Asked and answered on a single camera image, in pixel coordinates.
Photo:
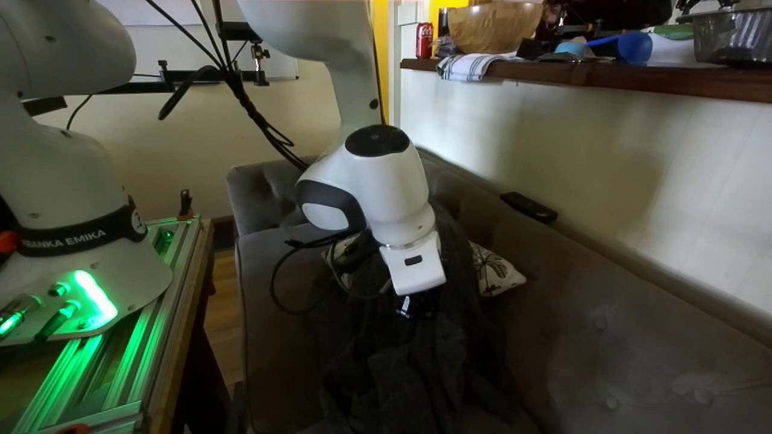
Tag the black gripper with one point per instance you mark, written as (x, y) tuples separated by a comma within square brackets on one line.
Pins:
[(408, 304)]

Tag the dark grey knit cloth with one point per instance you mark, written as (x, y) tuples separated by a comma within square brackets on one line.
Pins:
[(402, 369)]

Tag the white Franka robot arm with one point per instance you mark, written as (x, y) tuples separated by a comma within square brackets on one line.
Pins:
[(369, 183)]

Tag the large white floral pillow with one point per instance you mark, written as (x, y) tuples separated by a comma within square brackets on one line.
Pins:
[(496, 278)]

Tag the black remote control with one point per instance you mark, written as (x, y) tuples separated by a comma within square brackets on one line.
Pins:
[(528, 208)]

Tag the grey tufted sofa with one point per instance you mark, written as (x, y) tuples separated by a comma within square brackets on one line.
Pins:
[(642, 337)]

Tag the striped kitchen towel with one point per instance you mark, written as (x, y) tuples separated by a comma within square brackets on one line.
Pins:
[(466, 65)]

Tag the red soda can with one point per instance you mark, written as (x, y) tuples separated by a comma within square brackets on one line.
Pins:
[(425, 39)]

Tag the wooden bowl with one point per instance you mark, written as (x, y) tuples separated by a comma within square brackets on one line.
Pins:
[(496, 25)]

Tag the blue plastic cup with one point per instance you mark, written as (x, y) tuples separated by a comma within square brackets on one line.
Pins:
[(630, 49)]

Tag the small red object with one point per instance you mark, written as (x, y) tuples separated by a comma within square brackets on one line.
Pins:
[(8, 241)]

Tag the aluminium foil tray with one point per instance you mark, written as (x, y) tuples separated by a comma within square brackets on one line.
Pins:
[(736, 36)]

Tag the small dark post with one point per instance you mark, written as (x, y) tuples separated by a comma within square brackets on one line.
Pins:
[(187, 208)]

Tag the yellow door frame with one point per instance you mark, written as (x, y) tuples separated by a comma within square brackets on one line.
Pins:
[(381, 49)]

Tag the aluminium frame robot table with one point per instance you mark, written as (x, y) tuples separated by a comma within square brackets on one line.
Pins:
[(121, 369)]

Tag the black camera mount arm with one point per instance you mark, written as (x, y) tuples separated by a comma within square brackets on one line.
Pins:
[(194, 77)]

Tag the black stereo camera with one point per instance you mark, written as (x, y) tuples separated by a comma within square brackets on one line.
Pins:
[(243, 31)]

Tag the wooden wall shelf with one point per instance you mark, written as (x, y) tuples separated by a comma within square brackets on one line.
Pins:
[(642, 80)]

